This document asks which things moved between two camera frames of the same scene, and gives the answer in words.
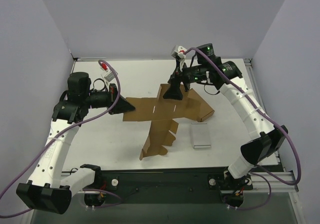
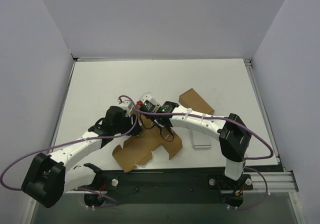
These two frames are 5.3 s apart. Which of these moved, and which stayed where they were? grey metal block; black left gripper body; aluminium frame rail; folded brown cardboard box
Moved: black left gripper body
Stayed: aluminium frame rail; folded brown cardboard box; grey metal block
